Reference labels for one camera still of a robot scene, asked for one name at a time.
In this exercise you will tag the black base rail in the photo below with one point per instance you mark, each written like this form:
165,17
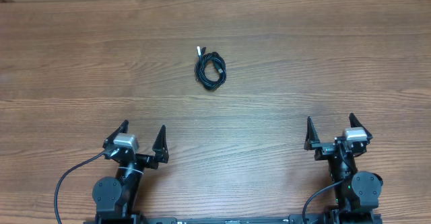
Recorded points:
291,219

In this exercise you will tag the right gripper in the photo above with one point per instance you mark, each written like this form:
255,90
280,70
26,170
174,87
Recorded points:
335,146

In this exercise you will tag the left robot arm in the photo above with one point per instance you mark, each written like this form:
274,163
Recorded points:
115,196

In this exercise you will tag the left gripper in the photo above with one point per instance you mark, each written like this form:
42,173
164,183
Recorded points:
141,157

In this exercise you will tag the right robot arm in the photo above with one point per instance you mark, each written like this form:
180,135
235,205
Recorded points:
356,192

